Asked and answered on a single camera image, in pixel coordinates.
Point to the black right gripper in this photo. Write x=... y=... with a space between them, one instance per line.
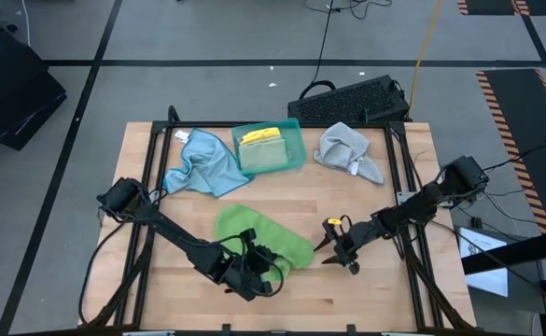
x=352 y=242

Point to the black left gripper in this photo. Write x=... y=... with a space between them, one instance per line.
x=247 y=275

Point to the bright green microfiber towel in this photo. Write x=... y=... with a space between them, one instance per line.
x=263 y=233

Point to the teal plastic bin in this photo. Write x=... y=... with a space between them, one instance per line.
x=298 y=149

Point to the pale green microfiber towel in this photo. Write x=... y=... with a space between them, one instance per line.
x=263 y=154

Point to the yellow microfiber towel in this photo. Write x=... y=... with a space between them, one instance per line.
x=261 y=134

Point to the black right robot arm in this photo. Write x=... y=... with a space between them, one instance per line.
x=426 y=200

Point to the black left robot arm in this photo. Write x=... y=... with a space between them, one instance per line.
x=170 y=233

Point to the light grey microfiber towel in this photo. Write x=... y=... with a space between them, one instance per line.
x=342 y=147

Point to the light blue microfiber towel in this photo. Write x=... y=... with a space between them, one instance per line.
x=207 y=163

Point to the black perforated computer case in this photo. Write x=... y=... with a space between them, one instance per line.
x=347 y=100

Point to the white monitor screen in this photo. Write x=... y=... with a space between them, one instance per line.
x=487 y=280

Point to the black support beam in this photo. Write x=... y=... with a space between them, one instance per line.
x=515 y=254

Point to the black orange-striped floor mat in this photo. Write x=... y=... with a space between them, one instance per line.
x=487 y=5
x=520 y=140

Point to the black equipment case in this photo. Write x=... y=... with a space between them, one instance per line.
x=11 y=88

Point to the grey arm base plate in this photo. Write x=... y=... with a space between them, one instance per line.
x=402 y=198

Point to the black metal table frame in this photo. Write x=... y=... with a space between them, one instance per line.
x=198 y=124

